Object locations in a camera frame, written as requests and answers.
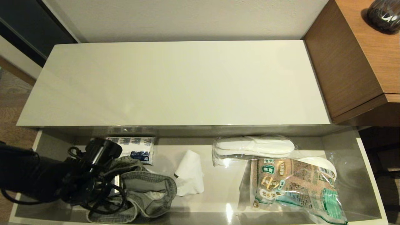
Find grey denim shorts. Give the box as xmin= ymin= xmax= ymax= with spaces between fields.
xmin=87 ymin=155 xmax=178 ymax=224

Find white toilet paper roll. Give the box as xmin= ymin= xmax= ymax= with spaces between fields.
xmin=173 ymin=149 xmax=205 ymax=197

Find grey cabinet drawer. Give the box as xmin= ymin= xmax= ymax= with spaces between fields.
xmin=8 ymin=125 xmax=390 ymax=225

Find white and blue tissue pack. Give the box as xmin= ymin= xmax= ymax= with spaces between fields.
xmin=106 ymin=137 xmax=156 ymax=166

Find grey glossy low cabinet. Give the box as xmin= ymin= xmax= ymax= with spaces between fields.
xmin=16 ymin=40 xmax=332 ymax=137

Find white slippers in plastic bag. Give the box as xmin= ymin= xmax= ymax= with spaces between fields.
xmin=212 ymin=135 xmax=296 ymax=168

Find dark door panel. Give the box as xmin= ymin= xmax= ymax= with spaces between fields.
xmin=0 ymin=0 xmax=78 ymax=68

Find brown and green snack bag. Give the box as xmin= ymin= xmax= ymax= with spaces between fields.
xmin=249 ymin=157 xmax=349 ymax=225

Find white paper plates pack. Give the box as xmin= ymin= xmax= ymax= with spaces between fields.
xmin=295 ymin=156 xmax=338 ymax=188

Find brown wooden desk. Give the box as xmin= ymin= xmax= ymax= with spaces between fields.
xmin=303 ymin=0 xmax=400 ymax=127

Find dark glossy vase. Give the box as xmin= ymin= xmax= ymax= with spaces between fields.
xmin=367 ymin=0 xmax=400 ymax=34

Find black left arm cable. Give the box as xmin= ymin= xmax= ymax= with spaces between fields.
xmin=0 ymin=146 xmax=127 ymax=217

